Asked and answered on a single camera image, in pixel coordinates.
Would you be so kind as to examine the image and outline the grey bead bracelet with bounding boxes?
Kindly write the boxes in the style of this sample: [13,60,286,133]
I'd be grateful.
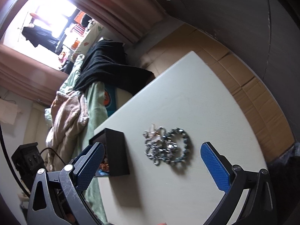
[164,127,192,166]

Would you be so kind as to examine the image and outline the silver rope chain necklace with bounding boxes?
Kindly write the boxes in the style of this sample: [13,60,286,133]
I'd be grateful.
[142,126,176,166]

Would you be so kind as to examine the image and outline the white butterfly pendant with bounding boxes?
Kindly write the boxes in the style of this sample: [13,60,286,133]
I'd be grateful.
[144,123,163,141]

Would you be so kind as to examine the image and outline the orange bead jewelry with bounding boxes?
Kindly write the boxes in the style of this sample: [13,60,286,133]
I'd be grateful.
[99,159,109,173]

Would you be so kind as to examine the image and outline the black jewelry box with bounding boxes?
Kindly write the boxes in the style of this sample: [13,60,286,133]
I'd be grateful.
[89,128,130,177]

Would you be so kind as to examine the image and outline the black bedside device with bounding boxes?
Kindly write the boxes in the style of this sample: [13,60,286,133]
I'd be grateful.
[11,142,46,191]

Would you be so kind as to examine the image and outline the cardboard floor sheets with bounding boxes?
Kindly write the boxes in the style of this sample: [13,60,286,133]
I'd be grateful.
[138,24,295,163]

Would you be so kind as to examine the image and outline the pink fluffy blanket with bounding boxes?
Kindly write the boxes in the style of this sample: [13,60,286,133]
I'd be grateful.
[46,91,89,172]

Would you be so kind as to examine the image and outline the green bed sheet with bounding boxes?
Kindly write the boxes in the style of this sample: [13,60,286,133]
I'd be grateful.
[44,53,118,225]

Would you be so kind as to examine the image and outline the beige hanging cloth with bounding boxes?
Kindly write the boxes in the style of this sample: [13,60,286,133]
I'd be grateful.
[0,99,23,125]

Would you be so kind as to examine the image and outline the pink curtain left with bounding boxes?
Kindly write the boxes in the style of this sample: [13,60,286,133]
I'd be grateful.
[0,44,68,106]

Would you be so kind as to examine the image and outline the pink curtain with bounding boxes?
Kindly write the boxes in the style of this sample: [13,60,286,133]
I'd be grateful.
[0,44,68,106]
[68,0,166,44]

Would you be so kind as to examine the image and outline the black knitted blanket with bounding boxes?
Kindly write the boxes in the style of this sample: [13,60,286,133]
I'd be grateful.
[74,40,155,95]

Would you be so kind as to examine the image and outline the dark hanging clothes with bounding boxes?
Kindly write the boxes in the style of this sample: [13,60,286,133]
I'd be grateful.
[21,25,59,52]

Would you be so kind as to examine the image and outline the white patterned storage box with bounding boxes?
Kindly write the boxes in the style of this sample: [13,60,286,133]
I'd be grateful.
[75,19,103,55]

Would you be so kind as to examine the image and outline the pink curtain right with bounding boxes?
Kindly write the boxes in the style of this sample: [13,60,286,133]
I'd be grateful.
[68,0,166,44]

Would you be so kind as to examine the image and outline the black cable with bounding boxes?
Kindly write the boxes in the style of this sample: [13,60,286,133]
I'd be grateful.
[38,147,68,167]

